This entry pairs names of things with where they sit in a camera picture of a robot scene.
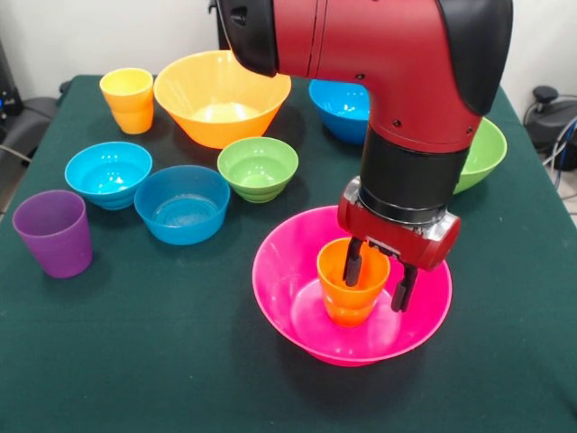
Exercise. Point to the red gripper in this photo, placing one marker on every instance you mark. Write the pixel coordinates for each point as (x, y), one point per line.
(405, 241)

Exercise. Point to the orange cup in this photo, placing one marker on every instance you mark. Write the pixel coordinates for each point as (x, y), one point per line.
(356, 302)

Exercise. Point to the large pink bowl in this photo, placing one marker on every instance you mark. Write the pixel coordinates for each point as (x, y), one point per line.
(288, 288)

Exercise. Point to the large green bowl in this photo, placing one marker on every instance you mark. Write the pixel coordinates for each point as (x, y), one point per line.
(487, 153)

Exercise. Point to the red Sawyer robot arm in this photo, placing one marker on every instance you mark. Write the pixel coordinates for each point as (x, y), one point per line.
(396, 54)

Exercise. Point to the black computer tower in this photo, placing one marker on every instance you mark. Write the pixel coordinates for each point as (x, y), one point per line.
(9, 90)

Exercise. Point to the small green bowl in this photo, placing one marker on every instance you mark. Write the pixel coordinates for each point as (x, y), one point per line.
(257, 167)

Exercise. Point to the medium blue bowl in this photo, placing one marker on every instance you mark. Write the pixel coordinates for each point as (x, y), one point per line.
(338, 108)

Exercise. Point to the dark blue bowl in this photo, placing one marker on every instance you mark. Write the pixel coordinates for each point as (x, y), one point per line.
(180, 207)

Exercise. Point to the large orange bowl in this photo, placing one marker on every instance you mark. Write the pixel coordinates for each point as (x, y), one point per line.
(212, 108)

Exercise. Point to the dark green tablecloth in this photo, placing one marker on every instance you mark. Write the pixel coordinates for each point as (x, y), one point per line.
(135, 338)

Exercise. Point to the small light blue bowl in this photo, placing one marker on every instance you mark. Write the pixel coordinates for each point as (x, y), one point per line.
(108, 171)

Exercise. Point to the yellow cup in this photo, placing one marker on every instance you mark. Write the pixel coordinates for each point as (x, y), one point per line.
(128, 104)

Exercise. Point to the purple cup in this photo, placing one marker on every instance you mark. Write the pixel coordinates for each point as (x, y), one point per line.
(54, 239)

